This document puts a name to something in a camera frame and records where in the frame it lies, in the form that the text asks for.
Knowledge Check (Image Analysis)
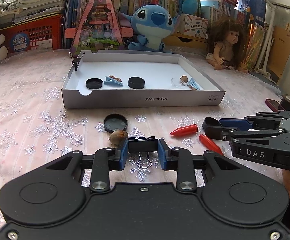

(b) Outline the stack of papers and books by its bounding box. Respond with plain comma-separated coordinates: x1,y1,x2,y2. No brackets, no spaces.
0,0,66,28

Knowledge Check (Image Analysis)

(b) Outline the blue Stitch plush toy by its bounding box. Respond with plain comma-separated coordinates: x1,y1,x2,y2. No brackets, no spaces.
118,4,181,52

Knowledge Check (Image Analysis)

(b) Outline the white cardboard box tray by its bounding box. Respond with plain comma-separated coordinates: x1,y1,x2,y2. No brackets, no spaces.
61,50,225,109

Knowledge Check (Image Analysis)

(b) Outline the black round lid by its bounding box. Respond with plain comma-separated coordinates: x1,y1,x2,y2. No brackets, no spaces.
103,113,128,134
85,77,103,89

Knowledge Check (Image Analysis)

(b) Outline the black round lid in tray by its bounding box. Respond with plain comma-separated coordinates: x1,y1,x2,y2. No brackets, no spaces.
85,77,103,89

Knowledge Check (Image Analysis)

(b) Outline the black round puck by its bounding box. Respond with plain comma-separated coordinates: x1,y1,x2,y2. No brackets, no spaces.
128,76,145,89

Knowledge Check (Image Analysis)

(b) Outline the red plastic crate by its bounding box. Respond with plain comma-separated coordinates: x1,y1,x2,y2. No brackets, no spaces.
0,14,64,54

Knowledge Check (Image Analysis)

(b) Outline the red card box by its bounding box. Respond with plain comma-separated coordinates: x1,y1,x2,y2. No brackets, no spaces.
265,99,285,112

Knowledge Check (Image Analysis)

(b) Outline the black binder clip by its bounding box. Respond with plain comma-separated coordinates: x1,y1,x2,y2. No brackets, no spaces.
128,137,158,169
69,52,85,71

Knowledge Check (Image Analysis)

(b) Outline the row of books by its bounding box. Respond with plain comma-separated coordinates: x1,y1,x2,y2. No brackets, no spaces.
65,0,268,26

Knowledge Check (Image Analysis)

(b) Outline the black binder clip on tray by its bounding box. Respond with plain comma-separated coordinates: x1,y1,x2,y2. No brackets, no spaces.
69,52,85,71

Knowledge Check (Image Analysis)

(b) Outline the yellow wooden drawer shelf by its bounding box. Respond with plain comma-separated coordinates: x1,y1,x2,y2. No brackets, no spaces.
162,33,207,53

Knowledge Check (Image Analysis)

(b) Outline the red crayon cap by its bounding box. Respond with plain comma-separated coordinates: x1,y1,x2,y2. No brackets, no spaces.
199,134,224,155
170,124,198,137

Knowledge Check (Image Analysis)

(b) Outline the brown-haired baby doll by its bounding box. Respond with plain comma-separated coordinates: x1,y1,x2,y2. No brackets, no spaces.
206,18,248,73

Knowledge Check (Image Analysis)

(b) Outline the pink triangular toy house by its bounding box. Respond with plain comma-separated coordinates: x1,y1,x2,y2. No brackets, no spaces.
70,0,134,57

